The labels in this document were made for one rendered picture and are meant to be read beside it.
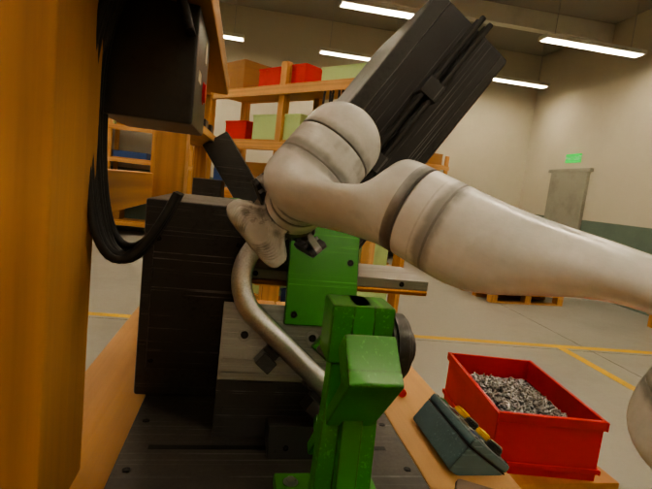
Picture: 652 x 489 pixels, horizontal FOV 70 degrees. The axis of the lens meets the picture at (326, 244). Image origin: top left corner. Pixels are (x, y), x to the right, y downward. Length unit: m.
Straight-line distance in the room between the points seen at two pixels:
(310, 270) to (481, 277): 0.46
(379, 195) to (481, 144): 10.47
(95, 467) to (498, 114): 10.64
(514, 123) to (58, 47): 10.84
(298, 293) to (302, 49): 9.42
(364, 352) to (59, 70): 0.39
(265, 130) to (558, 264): 4.02
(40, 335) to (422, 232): 0.38
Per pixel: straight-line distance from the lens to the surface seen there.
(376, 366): 0.46
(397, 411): 0.91
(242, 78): 4.67
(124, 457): 0.74
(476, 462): 0.77
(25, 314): 0.54
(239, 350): 0.76
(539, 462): 1.04
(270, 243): 0.53
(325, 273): 0.75
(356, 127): 0.38
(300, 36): 10.13
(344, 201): 0.34
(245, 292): 0.68
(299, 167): 0.36
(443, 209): 0.32
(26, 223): 0.52
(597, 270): 0.30
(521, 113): 11.26
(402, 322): 0.52
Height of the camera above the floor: 1.29
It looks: 7 degrees down
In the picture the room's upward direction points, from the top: 7 degrees clockwise
